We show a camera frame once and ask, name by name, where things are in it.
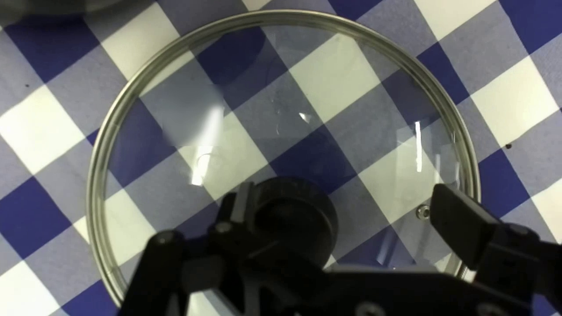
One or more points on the blue white checkered tablecloth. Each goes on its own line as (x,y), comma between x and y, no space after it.
(36,128)

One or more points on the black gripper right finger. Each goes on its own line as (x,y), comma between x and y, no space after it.
(468,234)

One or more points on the round glass table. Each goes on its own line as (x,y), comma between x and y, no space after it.
(327,76)

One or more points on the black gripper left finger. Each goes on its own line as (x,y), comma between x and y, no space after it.
(169,263)

